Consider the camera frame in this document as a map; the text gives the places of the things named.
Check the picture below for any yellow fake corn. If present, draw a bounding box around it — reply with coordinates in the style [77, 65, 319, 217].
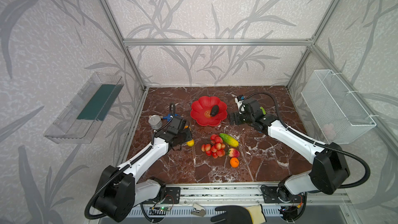
[186, 140, 194, 147]

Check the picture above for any green yellow fake cucumber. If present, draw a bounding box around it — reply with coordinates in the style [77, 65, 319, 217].
[219, 133, 239, 147]

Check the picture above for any red flower-shaped fruit bowl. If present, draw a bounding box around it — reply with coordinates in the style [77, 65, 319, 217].
[190, 96, 228, 127]

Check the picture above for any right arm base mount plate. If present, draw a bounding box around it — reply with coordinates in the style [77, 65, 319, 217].
[260, 185, 305, 204]

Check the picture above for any silver metal cup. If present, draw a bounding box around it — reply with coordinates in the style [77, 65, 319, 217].
[148, 115, 163, 130]

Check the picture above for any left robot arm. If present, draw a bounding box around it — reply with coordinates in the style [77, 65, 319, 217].
[84, 116, 193, 223]

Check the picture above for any green circuit board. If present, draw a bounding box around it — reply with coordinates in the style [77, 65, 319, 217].
[151, 206, 173, 212]

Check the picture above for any dark fake avocado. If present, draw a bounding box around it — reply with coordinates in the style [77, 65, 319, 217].
[210, 105, 219, 117]

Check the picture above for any black gloved hand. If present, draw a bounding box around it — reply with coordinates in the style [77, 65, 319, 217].
[210, 205, 253, 224]

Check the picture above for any fake orange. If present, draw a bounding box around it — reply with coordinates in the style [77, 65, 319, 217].
[230, 157, 239, 168]

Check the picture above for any red fake grape bunch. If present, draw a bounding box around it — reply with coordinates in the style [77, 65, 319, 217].
[201, 134, 226, 159]

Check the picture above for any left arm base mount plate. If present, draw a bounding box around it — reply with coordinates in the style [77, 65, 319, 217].
[160, 187, 181, 204]

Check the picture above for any clear plastic wall bin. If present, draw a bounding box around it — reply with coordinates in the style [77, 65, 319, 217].
[44, 72, 124, 144]

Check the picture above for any white wire wall basket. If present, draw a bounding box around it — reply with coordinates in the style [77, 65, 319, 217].
[301, 69, 376, 145]

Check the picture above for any green plastic scoop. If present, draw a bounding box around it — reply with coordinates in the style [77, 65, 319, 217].
[260, 106, 266, 115]

